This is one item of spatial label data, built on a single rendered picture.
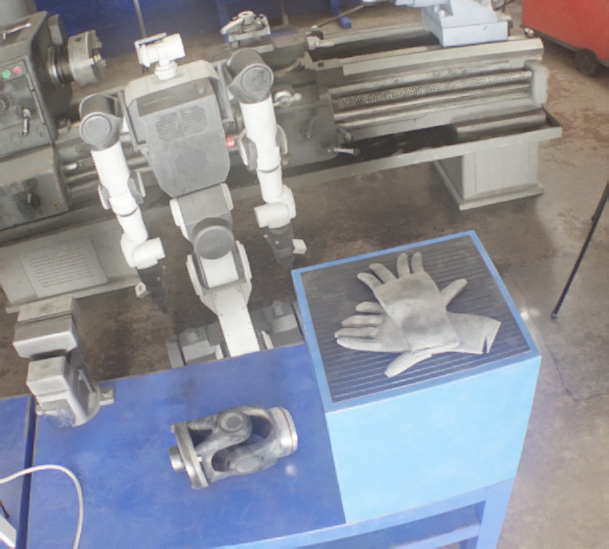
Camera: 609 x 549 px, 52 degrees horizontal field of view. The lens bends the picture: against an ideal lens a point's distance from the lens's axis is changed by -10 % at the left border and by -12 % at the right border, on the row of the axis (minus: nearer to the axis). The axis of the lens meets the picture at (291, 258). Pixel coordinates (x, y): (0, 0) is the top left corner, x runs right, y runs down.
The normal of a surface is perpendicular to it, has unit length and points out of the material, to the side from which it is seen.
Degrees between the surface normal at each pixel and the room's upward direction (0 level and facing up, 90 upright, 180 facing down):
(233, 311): 60
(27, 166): 32
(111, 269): 90
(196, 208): 45
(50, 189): 90
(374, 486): 90
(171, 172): 105
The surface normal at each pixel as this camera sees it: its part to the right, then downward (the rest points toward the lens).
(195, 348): 0.08, -0.12
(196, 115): 0.27, 0.58
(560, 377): -0.15, -0.76
